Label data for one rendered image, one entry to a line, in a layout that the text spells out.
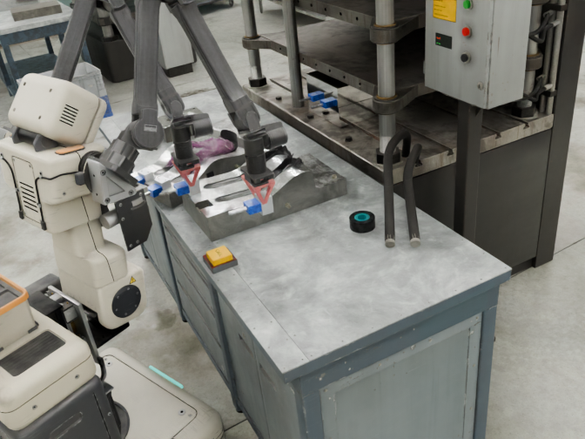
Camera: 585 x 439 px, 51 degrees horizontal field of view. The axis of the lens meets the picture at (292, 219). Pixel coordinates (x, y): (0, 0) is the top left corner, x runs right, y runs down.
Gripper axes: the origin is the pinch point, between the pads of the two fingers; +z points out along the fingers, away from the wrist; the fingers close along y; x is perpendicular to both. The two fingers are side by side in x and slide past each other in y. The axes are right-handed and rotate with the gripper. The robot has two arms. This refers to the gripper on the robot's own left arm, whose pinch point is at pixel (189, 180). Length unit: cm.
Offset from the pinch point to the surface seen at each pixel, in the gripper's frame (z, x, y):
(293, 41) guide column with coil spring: -17, -77, 68
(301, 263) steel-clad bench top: 12, -16, -46
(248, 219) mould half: 9.0, -11.5, -19.1
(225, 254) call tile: 9.0, 2.7, -33.6
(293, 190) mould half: 3.9, -28.2, -19.2
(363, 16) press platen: -37, -78, 15
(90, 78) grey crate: 60, -30, 341
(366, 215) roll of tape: 8, -42, -40
